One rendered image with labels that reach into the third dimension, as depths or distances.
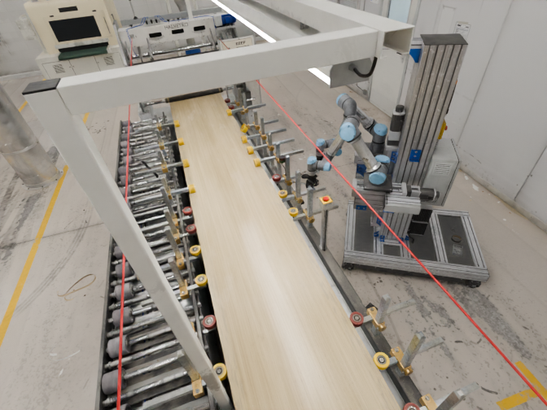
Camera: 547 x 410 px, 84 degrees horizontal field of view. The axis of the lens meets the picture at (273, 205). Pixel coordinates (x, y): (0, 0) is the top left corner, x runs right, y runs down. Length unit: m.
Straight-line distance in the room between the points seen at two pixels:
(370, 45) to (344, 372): 1.54
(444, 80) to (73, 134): 2.20
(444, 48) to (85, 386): 3.59
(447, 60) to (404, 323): 2.08
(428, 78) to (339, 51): 1.79
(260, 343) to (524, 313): 2.44
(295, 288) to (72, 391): 2.05
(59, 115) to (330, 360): 1.62
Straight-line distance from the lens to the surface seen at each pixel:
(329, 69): 0.86
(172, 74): 0.59
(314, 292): 2.02
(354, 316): 1.96
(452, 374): 3.00
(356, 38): 0.69
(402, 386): 2.08
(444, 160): 2.69
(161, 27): 4.81
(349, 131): 2.21
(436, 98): 2.48
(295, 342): 1.87
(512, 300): 3.59
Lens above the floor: 2.62
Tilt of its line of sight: 42 degrees down
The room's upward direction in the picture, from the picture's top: 5 degrees counter-clockwise
